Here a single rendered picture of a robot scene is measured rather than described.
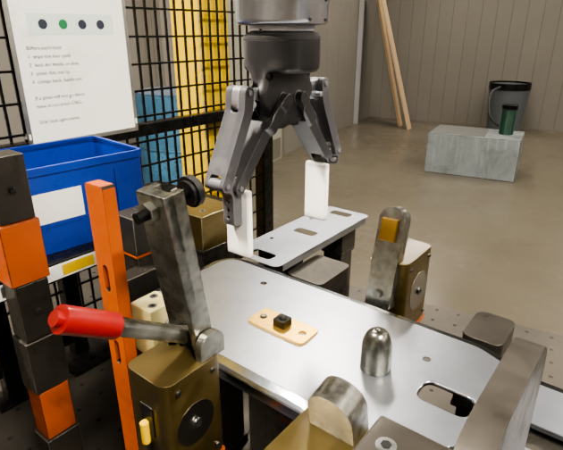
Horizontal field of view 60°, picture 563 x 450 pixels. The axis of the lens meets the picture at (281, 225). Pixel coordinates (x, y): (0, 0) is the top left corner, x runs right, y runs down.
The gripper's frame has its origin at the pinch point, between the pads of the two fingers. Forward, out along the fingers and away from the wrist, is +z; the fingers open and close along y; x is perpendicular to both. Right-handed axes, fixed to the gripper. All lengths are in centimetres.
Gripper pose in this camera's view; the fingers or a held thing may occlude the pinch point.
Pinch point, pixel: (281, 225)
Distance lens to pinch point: 54.5
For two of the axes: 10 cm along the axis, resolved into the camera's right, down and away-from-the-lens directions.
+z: 0.0, 9.3, 3.6
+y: 6.2, -2.9, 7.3
